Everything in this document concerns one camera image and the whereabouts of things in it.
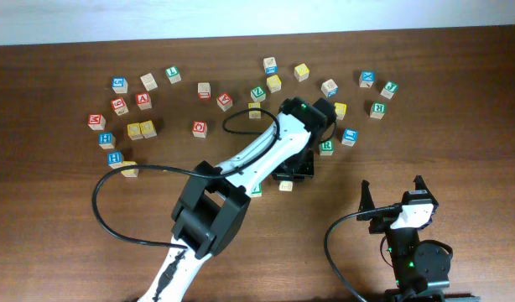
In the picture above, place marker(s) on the yellow C letter block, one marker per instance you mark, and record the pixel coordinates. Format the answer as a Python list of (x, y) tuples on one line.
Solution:
[(147, 129)]

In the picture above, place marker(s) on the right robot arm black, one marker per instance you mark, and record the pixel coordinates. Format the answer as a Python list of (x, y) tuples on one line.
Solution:
[(420, 268)]

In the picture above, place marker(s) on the blue H upper block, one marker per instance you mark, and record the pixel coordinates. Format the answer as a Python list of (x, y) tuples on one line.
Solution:
[(106, 140)]

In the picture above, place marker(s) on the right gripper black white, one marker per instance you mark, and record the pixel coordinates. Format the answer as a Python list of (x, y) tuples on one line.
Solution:
[(379, 224)]

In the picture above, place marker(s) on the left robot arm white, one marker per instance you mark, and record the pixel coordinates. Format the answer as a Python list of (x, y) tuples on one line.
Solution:
[(215, 199)]

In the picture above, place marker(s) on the green R letter block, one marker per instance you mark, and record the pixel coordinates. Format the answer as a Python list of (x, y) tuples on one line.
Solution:
[(326, 148)]

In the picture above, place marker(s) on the red side plain block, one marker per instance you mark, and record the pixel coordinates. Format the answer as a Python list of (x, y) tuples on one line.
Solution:
[(204, 90)]

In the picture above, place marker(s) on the blue X letter block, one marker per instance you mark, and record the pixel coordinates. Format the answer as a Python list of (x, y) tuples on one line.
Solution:
[(366, 79)]

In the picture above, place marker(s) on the green J letter block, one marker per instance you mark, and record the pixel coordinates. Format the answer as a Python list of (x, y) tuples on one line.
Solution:
[(389, 90)]

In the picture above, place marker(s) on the blue side far block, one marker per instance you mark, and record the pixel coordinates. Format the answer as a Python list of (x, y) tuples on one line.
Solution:
[(270, 66)]

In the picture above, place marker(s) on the blue L letter block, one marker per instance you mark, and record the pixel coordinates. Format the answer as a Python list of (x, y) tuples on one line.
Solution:
[(349, 137)]

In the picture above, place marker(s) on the yellow block left pair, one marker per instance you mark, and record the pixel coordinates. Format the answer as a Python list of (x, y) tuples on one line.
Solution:
[(134, 131)]

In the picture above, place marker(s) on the green L letter block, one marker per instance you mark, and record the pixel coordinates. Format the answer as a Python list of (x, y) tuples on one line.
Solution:
[(173, 74)]

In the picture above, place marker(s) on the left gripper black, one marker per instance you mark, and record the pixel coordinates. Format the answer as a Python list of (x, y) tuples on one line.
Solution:
[(293, 171)]

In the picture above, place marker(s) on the yellow top far block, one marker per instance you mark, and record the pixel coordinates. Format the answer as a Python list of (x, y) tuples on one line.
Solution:
[(301, 72)]

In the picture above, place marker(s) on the yellow pencil picture block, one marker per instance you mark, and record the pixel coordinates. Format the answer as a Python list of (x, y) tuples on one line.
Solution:
[(340, 110)]

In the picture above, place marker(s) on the yellow block bottom left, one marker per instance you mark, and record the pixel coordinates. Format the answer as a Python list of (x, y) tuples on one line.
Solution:
[(129, 173)]

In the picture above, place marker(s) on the green Z letter block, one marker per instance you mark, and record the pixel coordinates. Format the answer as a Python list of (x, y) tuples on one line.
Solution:
[(258, 94)]

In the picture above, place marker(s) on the blue D side block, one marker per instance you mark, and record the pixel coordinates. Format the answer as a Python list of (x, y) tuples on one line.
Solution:
[(329, 88)]

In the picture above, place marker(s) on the yellow block near P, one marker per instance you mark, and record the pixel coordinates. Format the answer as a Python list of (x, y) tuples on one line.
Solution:
[(254, 110)]

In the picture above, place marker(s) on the red M letter block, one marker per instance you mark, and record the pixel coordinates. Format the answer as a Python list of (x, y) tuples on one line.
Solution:
[(96, 122)]

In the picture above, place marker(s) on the blue H lower block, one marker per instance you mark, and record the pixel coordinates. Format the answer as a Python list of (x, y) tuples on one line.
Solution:
[(115, 159)]

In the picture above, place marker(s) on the blue S letter block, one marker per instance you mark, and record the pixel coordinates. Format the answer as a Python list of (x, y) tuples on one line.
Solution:
[(119, 85)]

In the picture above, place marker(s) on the red 6 number block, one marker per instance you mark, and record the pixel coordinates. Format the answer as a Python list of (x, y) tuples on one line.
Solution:
[(119, 106)]

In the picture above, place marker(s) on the blue h block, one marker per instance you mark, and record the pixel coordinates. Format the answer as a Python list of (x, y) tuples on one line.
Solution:
[(115, 159), (106, 140)]

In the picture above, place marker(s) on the blue P letter block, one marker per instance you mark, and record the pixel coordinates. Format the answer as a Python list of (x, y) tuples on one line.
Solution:
[(286, 185)]

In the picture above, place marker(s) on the yellow block beside Z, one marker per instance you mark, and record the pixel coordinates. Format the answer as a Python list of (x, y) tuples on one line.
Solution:
[(274, 83)]

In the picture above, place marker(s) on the red A tilted block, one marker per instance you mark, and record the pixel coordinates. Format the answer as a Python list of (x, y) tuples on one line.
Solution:
[(224, 101)]

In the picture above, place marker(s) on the red A upright block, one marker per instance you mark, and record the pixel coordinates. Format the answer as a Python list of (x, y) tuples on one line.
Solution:
[(143, 101)]

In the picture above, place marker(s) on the green V letter block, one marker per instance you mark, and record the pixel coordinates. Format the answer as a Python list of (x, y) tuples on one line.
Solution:
[(257, 191)]

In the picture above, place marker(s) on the red O letter block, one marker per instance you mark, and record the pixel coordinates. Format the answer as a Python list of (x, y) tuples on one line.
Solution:
[(199, 129)]

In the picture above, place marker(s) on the plain wooden top block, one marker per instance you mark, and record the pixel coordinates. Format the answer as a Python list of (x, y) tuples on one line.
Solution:
[(149, 82)]

